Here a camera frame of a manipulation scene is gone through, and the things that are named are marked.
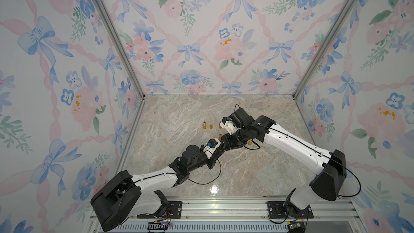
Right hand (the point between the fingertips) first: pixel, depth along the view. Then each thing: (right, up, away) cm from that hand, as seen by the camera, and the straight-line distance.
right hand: (223, 145), depth 75 cm
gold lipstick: (-10, +8, +25) cm, 28 cm away
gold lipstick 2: (+10, +4, -11) cm, 15 cm away
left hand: (0, -2, +3) cm, 4 cm away
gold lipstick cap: (-6, +7, +27) cm, 28 cm away
